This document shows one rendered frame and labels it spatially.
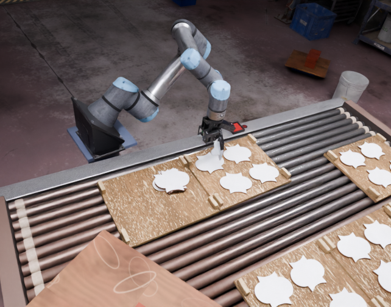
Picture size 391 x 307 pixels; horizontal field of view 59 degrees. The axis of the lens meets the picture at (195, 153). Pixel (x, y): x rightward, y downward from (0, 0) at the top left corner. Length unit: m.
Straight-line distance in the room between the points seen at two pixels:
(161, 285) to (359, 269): 0.77
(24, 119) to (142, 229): 2.32
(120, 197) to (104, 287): 0.45
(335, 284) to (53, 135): 2.57
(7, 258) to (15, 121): 2.25
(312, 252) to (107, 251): 0.78
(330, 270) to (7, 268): 1.15
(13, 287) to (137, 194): 0.55
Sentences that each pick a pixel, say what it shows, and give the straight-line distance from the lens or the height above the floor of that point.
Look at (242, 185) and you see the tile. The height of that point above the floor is 0.94.
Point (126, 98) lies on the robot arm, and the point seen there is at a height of 1.10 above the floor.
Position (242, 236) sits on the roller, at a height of 0.92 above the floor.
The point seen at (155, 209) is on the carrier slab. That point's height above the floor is 0.94.
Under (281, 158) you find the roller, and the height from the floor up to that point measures 0.92.
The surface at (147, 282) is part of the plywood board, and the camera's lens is 1.16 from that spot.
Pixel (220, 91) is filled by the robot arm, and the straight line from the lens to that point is 1.34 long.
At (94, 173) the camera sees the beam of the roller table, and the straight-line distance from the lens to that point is 1.61.
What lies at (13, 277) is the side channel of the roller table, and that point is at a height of 0.95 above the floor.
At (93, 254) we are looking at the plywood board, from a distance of 1.22.
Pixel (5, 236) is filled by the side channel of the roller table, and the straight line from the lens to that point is 1.44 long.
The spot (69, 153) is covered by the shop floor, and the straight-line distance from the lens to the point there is 3.07.
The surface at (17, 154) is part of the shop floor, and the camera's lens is 3.16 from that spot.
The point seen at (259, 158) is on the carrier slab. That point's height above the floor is 0.94.
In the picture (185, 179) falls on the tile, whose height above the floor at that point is 0.97.
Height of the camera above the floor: 2.08
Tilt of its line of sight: 43 degrees down
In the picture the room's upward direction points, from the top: 9 degrees clockwise
